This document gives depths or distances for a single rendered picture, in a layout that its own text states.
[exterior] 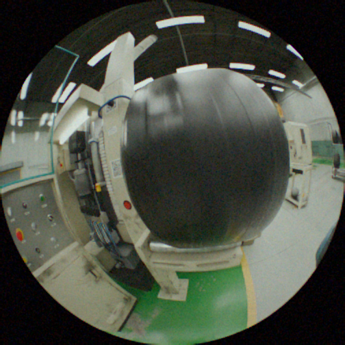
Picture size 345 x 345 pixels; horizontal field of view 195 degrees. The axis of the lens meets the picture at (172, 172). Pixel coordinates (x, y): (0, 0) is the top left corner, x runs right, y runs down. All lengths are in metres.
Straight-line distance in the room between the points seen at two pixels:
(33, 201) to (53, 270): 0.32
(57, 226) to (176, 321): 1.11
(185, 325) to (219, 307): 0.33
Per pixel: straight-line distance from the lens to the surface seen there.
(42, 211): 0.64
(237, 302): 1.26
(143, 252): 0.41
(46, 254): 0.69
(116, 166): 0.43
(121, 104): 0.48
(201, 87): 0.15
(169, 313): 1.24
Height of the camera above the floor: 1.20
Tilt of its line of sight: 7 degrees down
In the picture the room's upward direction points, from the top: 11 degrees counter-clockwise
